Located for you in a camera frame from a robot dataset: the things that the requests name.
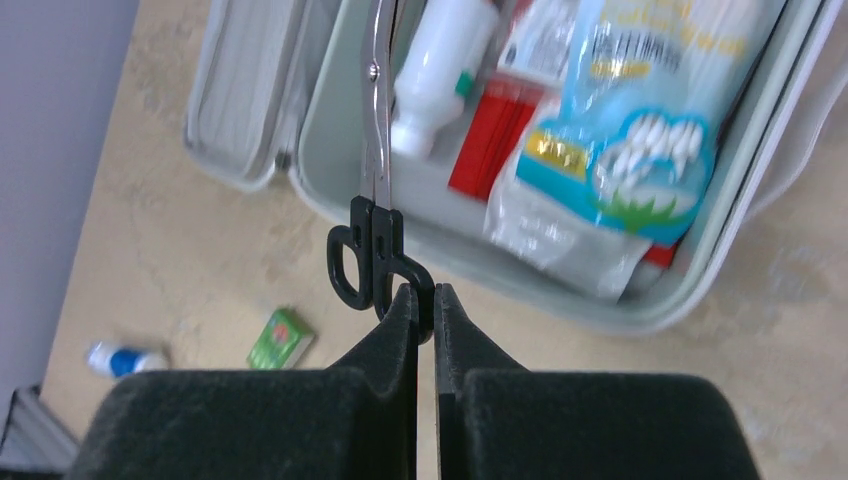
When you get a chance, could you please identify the white plastic bottle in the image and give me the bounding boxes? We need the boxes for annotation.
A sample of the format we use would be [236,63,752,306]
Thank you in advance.
[390,0,500,159]

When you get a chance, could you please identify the black handled scissors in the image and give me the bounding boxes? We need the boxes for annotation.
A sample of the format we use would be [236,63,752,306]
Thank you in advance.
[327,0,435,345]

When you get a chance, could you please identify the light blue wipes packet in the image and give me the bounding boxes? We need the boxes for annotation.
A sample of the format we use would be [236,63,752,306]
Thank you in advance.
[516,1,784,246]

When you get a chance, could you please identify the red first aid pouch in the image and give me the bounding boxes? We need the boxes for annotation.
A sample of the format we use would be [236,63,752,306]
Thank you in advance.
[447,72,684,270]

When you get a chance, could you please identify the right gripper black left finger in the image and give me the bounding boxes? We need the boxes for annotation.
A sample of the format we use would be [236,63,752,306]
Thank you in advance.
[68,285,419,479]

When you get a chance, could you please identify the blue white ointment tube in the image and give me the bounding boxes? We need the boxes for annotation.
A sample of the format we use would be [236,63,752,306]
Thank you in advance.
[86,341,170,379]

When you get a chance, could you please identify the blue white mask packet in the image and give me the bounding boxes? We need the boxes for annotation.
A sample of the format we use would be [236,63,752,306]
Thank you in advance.
[484,146,651,302]

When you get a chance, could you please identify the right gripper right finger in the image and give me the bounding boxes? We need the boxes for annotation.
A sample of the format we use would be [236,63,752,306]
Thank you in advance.
[433,284,759,479]

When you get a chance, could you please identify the grey storage case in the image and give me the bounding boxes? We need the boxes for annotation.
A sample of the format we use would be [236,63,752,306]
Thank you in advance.
[184,1,841,335]

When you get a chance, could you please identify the small green medicine box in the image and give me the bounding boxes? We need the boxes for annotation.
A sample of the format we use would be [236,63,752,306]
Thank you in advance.
[247,308,316,370]

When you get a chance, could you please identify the small white pad packet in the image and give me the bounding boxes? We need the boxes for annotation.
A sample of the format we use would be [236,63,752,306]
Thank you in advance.
[496,0,580,89]

